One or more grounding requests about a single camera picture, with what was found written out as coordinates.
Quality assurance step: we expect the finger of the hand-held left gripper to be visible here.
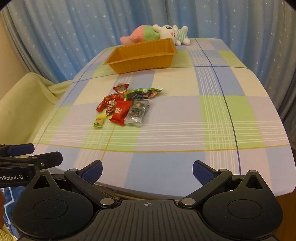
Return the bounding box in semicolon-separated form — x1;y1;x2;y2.
0;143;35;158
0;152;63;169

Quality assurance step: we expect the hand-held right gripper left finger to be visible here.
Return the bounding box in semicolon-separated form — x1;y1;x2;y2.
29;160;118;209

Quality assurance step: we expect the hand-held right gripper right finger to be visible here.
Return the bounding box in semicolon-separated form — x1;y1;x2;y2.
178;160;269;209

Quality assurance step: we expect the small yellow green candy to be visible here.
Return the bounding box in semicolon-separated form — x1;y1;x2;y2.
93;115;107;128

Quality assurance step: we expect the red snack packet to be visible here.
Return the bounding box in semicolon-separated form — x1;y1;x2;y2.
109;100;132;126

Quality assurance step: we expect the red patterned twist candy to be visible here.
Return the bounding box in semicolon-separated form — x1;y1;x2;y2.
96;93;119;112
106;100;118;116

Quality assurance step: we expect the clear grey snack packet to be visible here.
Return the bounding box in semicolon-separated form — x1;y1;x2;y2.
124;98;150;127

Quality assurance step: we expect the green silver foil snack packet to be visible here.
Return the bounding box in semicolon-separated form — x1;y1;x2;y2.
124;87;164;100

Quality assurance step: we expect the orange plastic tray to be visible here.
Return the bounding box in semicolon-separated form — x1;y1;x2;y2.
104;38;178;74

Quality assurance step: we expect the cream cloth covered sofa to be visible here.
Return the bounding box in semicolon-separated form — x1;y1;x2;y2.
0;72;72;145

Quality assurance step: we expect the red and white candy packet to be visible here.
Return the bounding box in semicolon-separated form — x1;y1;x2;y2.
112;83;129;98

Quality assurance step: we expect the blue star curtain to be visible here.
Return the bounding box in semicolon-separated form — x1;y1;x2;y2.
0;0;296;149

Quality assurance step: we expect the white rabbit plush toy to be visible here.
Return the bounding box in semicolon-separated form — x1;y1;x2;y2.
152;24;191;46

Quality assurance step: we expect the pink and green plush toy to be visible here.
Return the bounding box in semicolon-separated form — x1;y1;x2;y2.
120;25;160;45

